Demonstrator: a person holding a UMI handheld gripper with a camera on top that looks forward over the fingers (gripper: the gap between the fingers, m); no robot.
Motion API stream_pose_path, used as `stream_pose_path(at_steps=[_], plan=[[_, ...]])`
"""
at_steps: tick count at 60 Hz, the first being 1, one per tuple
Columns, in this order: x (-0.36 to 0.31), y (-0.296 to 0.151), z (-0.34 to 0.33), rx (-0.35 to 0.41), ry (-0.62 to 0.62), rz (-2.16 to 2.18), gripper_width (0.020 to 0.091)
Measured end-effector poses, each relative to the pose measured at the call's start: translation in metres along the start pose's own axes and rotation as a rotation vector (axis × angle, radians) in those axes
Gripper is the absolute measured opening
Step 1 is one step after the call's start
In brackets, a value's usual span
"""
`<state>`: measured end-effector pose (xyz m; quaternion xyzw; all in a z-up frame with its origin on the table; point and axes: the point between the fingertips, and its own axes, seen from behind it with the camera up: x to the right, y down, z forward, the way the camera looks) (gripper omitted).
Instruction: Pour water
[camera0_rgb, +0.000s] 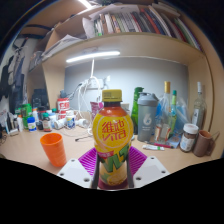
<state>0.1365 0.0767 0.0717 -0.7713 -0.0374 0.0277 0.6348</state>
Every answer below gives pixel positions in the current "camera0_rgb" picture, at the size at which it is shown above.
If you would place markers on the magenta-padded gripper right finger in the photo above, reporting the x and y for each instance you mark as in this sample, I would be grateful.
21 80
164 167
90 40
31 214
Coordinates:
151 170

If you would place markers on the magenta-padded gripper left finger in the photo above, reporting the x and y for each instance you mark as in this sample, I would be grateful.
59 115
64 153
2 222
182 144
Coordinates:
71 171

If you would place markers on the yellow tea drink bottle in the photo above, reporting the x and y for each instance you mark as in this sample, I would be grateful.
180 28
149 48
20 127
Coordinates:
112 133

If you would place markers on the white and green tube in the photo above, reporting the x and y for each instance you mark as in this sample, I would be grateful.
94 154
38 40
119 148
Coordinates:
153 147

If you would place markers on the orange plastic cup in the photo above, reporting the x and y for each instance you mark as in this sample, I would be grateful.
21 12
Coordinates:
54 150

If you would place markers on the brown jar with white lid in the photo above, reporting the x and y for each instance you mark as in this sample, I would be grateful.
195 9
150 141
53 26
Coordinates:
188 138

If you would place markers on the grey shaker bottle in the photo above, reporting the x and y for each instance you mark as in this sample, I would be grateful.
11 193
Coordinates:
147 116

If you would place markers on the brown ceramic mug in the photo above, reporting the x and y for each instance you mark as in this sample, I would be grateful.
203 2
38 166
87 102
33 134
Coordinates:
201 143

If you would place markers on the clear bottle with gold cap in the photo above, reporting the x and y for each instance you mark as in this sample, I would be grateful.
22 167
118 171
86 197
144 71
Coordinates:
164 113

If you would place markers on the white bottle with blue label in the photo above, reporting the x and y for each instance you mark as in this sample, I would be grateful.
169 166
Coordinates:
31 124

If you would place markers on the slim green bottle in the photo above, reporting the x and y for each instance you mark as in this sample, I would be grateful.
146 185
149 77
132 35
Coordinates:
174 110

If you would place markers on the dark green glass bottle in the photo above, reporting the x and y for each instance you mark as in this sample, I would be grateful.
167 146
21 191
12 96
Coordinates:
135 106

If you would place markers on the red and white can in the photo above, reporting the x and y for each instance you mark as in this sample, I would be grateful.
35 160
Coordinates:
63 106

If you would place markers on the pink carton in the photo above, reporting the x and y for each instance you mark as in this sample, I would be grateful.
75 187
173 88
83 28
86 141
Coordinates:
95 108

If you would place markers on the green plastic container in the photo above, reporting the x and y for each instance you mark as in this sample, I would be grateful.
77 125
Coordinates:
26 115

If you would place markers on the clear glass bottle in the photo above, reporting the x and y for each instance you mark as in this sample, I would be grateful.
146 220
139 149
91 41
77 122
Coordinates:
199 110

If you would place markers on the light wooden wardrobe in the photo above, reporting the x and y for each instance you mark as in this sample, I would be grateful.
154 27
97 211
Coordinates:
218 116

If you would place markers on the dark hanging clothes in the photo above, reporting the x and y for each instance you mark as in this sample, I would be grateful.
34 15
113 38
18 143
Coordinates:
11 80

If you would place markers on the white under-shelf light bar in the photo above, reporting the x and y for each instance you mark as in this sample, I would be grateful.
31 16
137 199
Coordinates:
93 56

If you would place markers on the wooden shelf unit with books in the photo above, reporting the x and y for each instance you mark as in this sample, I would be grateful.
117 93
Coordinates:
126 36

